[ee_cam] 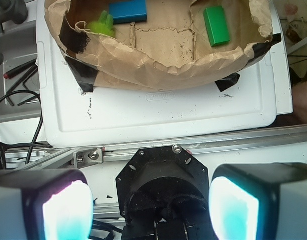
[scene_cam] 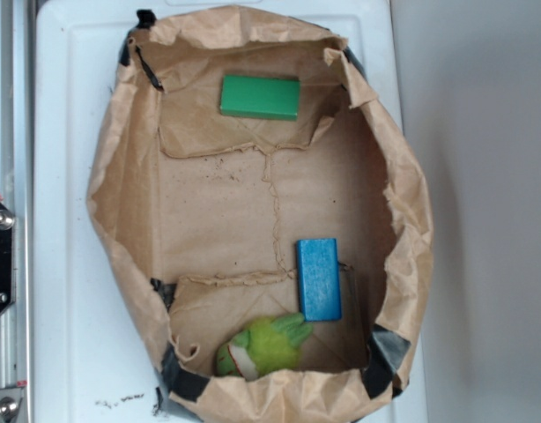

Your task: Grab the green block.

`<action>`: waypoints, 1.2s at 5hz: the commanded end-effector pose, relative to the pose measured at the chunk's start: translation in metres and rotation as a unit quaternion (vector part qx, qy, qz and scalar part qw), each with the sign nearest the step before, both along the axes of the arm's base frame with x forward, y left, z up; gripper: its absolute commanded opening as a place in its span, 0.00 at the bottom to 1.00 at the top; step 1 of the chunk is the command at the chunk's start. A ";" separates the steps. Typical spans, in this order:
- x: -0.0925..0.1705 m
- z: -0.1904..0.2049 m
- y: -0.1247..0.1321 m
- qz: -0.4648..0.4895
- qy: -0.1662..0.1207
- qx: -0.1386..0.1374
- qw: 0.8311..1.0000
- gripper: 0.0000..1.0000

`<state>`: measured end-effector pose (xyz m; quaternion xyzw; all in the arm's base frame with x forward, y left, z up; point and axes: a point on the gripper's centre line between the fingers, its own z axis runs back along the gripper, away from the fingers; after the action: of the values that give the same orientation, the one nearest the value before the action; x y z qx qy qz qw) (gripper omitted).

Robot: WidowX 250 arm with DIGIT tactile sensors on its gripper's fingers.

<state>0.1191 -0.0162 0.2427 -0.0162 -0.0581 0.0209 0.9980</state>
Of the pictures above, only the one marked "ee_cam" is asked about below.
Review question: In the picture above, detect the black allen key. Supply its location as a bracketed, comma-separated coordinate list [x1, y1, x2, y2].
[4, 64, 40, 107]

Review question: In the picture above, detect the blue rectangular block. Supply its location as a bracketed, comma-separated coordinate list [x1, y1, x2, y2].
[109, 0, 147, 25]

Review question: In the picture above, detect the green fuzzy plush toy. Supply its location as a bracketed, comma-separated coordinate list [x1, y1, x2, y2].
[86, 10, 116, 38]

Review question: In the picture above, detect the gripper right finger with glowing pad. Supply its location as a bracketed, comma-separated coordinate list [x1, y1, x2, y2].
[208, 162, 307, 240]

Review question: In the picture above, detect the crumpled brown paper bag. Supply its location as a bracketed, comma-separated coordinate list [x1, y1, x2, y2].
[44, 0, 282, 92]

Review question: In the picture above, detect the black octagonal mounting plate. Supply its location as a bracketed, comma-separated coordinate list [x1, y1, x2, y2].
[115, 145, 214, 240]

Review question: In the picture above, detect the black cable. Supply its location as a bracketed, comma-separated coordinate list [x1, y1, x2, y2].
[0, 90, 44, 171]

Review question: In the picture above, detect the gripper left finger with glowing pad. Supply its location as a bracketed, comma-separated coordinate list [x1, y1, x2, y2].
[0, 169, 94, 240]

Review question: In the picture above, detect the green rectangular block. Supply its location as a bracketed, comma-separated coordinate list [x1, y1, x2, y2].
[203, 6, 231, 47]

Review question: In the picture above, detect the aluminium extrusion rail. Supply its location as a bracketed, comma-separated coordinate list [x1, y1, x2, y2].
[19, 124, 307, 170]

